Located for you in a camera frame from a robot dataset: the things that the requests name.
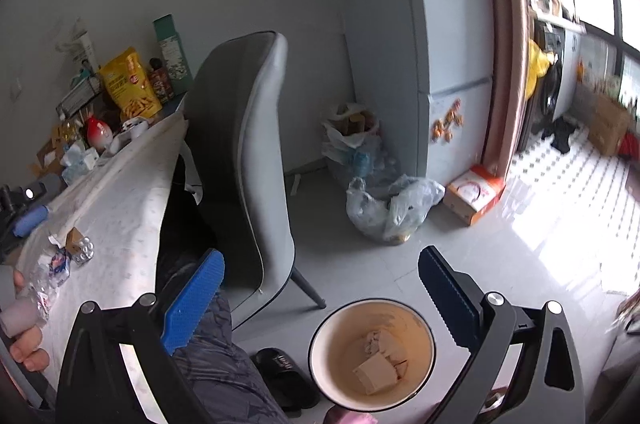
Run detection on person left hand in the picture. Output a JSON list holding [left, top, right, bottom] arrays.
[[0, 268, 51, 374]]

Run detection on small brown cardboard box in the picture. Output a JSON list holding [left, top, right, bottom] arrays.
[[65, 227, 86, 257]]

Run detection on blue tissue box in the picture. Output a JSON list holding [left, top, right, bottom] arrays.
[[60, 140, 99, 186]]

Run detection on blue white snack wrapper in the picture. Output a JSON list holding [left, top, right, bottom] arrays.
[[38, 250, 70, 288]]

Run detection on white dotted tablecloth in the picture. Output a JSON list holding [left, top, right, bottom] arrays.
[[17, 112, 188, 386]]

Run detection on red white bottle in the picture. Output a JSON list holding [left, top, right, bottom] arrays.
[[85, 116, 113, 152]]

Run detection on person leg grey trousers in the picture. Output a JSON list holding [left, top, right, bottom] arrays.
[[154, 253, 292, 424]]

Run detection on white handheld device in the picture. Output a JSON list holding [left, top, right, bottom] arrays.
[[105, 116, 150, 156]]

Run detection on yellow snack bag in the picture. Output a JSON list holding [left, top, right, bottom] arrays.
[[99, 47, 162, 121]]

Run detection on white paper bag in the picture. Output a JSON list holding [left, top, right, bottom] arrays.
[[55, 18, 100, 76]]

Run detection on black slipper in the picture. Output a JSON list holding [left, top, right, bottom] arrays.
[[250, 347, 320, 416]]

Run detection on orange white cardboard box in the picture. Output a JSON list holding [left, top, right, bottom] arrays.
[[442, 165, 506, 227]]

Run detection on grey chair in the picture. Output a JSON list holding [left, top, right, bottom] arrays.
[[156, 31, 326, 326]]

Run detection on green tall box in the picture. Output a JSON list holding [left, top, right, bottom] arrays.
[[153, 14, 193, 95]]

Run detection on clear plastic garbage bag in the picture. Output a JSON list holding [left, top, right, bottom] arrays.
[[346, 175, 446, 245]]

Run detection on bag of bottles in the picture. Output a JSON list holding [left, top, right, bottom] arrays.
[[321, 102, 398, 189]]

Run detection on light blue refrigerator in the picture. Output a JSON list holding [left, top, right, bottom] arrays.
[[338, 0, 494, 184]]

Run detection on wall light switch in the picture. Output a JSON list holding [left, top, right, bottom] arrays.
[[10, 80, 23, 102]]

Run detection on wire basket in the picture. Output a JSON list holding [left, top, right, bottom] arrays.
[[55, 75, 102, 120]]

